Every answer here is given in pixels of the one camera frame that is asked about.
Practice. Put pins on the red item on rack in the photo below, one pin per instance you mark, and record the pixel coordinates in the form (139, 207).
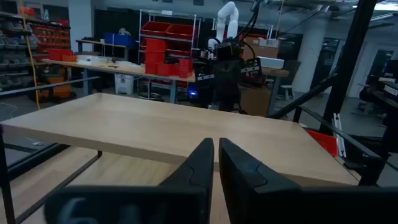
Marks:
(26, 11)

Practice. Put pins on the clear water bottle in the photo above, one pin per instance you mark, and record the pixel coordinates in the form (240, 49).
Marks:
(46, 15)

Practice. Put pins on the small wooden side table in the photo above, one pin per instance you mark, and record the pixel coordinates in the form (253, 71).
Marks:
(102, 43)

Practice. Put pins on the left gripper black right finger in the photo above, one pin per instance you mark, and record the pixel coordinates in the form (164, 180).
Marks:
(239, 174)

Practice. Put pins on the orange drum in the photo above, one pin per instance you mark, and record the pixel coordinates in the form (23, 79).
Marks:
(60, 88)

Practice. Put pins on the red storage bin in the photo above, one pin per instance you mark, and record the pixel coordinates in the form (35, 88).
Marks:
(155, 57)
(59, 54)
(156, 44)
(185, 64)
(180, 31)
(150, 68)
(185, 74)
(166, 70)
(155, 28)

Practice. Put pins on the cardboard box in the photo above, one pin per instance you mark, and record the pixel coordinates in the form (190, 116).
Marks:
(255, 101)
(259, 49)

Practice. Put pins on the black rig frame post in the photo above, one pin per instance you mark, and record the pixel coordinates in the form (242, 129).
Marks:
(348, 62)

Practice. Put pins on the wooden workbench with metal leg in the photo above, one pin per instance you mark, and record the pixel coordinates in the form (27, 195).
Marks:
(275, 72)

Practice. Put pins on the storage rack with bins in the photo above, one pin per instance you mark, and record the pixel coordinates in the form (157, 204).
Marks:
(15, 46)

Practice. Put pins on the blue storage bin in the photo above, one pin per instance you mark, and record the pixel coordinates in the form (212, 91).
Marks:
(119, 40)

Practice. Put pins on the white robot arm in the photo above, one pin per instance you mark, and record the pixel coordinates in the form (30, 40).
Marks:
(228, 18)

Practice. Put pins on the white stool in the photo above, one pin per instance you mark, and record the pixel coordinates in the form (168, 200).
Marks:
(286, 90)

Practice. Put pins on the red plastic basket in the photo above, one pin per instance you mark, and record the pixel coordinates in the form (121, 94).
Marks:
(325, 141)

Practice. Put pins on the long wooden workbench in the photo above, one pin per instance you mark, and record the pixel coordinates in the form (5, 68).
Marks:
(124, 69)

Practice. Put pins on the orange storage bin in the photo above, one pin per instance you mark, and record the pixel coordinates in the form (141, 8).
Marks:
(69, 58)

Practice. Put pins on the black equipment with white label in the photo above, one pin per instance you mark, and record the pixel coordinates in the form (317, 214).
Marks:
(381, 90)

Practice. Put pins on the black frame wooden shelf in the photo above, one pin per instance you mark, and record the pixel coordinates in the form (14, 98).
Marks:
(155, 124)

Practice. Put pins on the white building column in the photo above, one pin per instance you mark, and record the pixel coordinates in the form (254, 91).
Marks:
(309, 56)

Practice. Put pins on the white profile strips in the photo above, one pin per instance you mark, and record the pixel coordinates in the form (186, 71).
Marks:
(339, 133)

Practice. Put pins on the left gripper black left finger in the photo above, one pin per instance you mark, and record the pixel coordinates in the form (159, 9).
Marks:
(199, 168)

